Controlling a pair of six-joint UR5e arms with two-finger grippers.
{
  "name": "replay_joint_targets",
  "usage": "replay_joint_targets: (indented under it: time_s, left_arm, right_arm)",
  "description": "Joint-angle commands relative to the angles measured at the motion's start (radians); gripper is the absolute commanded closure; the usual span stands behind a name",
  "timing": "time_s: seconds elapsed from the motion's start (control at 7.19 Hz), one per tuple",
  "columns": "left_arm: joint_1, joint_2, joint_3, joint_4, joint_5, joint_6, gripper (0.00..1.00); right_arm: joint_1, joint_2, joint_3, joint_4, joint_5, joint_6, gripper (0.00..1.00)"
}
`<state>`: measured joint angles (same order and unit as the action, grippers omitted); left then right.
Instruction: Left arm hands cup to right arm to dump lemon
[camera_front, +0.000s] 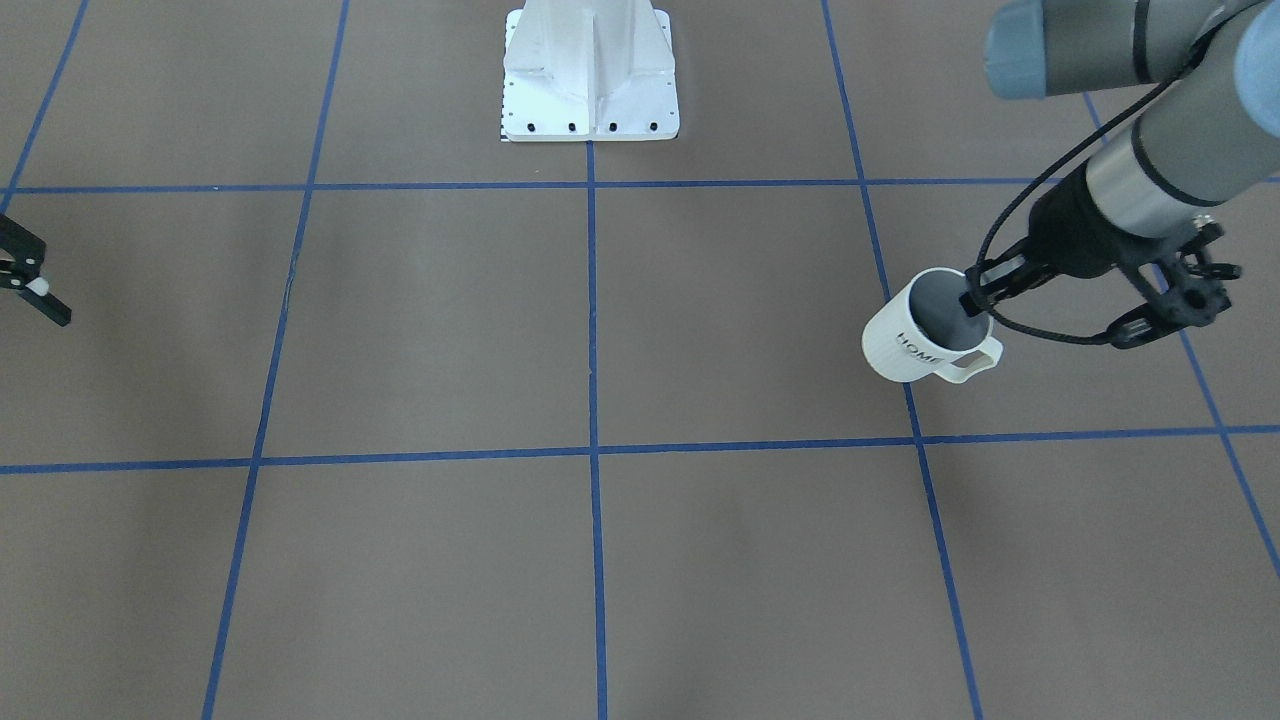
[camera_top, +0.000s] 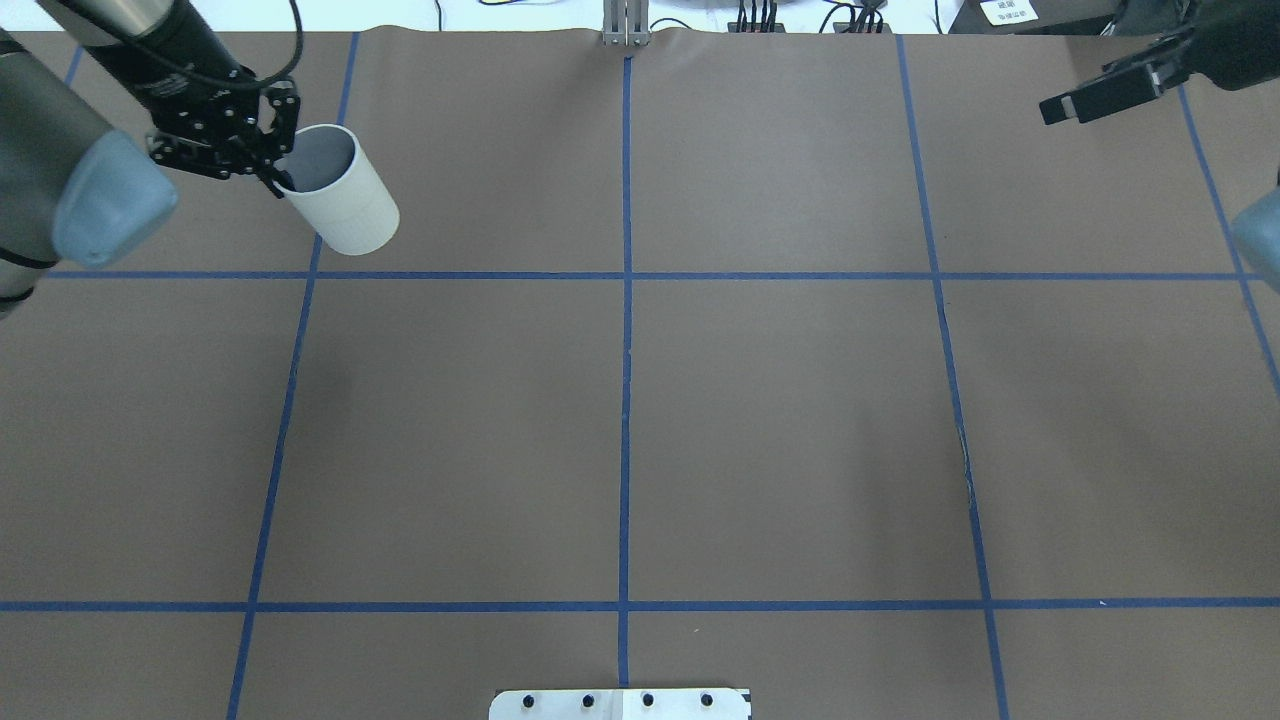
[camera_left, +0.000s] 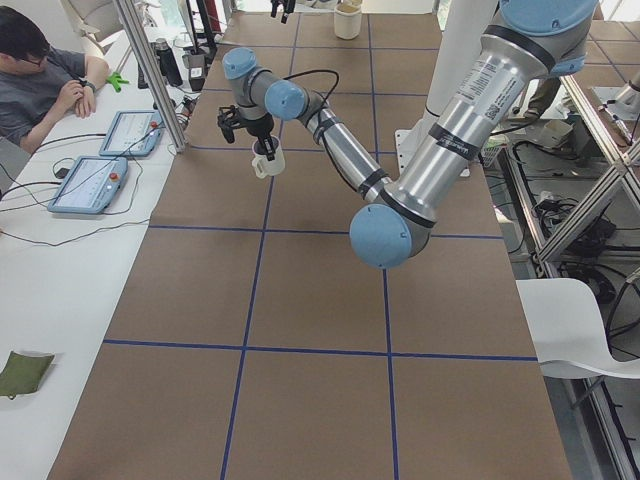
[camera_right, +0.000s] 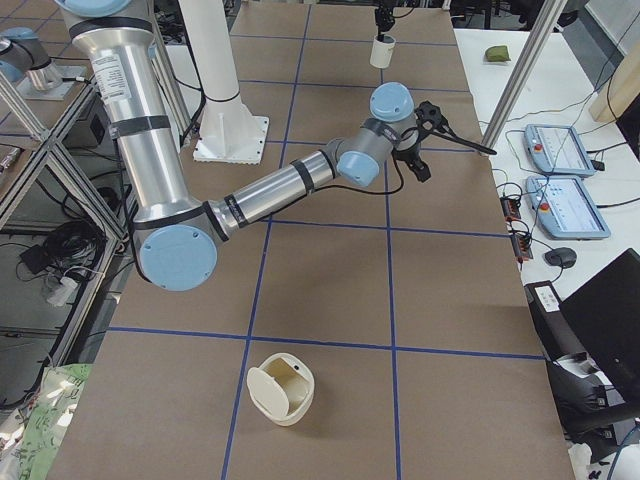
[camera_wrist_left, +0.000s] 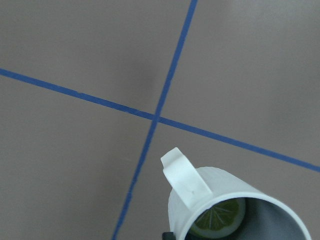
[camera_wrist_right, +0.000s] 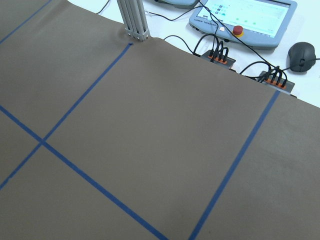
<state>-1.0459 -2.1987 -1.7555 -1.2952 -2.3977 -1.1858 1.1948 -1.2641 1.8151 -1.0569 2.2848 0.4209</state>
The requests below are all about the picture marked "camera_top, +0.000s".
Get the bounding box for brown paper table cover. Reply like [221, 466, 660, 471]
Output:
[3, 28, 1277, 719]

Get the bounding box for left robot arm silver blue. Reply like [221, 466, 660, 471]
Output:
[1, 1, 305, 316]

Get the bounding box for aluminium frame post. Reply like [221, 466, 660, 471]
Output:
[602, 0, 652, 47]

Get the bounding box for white column with base plate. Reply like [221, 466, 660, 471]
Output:
[488, 687, 753, 719]

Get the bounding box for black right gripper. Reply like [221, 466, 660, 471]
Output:
[1038, 1, 1279, 126]

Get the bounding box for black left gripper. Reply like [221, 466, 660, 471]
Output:
[147, 78, 301, 199]

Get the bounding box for white mug with handle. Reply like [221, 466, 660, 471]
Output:
[276, 124, 401, 256]

